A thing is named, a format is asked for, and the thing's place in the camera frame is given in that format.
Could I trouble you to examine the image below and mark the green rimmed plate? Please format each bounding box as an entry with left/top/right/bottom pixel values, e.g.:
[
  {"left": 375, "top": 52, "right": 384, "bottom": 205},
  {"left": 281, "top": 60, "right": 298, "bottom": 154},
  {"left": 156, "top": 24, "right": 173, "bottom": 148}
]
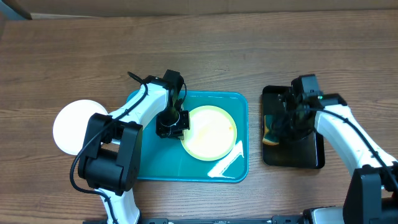
[{"left": 181, "top": 105, "right": 238, "bottom": 161}]

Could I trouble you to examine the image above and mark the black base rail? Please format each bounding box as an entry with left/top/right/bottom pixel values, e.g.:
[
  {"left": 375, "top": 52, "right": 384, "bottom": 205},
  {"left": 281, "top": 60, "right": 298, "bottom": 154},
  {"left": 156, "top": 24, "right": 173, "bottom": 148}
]
[{"left": 82, "top": 214, "right": 346, "bottom": 224}]

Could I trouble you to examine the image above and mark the black water tray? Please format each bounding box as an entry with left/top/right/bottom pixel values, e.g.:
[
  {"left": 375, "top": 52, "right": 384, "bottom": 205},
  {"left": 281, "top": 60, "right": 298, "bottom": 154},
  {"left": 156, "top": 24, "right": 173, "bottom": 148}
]
[{"left": 262, "top": 85, "right": 325, "bottom": 169}]

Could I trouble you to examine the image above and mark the teal plastic tray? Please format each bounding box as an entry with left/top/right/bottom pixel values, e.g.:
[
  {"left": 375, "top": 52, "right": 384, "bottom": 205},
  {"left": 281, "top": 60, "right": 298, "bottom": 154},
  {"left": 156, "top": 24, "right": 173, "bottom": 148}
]
[{"left": 138, "top": 90, "right": 249, "bottom": 183}]

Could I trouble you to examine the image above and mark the green and yellow sponge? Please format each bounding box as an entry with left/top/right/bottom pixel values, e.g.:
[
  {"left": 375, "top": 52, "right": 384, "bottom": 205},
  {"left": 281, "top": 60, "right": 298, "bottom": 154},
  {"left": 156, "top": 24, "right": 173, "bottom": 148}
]
[{"left": 262, "top": 114, "right": 279, "bottom": 146}]

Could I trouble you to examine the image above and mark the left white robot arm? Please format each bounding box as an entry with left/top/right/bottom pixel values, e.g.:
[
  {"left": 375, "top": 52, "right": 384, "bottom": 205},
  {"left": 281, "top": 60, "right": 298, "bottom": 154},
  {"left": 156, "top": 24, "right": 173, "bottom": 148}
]
[{"left": 70, "top": 70, "right": 190, "bottom": 223}]

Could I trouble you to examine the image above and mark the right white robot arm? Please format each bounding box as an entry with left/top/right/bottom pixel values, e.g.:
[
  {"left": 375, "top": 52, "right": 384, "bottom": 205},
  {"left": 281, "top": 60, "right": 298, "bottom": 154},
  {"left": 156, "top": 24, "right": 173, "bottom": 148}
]
[{"left": 271, "top": 91, "right": 397, "bottom": 223}]

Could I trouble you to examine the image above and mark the white plate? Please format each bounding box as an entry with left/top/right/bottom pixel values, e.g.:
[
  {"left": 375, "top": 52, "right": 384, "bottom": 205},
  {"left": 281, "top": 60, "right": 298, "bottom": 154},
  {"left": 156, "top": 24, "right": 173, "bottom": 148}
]
[{"left": 53, "top": 100, "right": 108, "bottom": 156}]

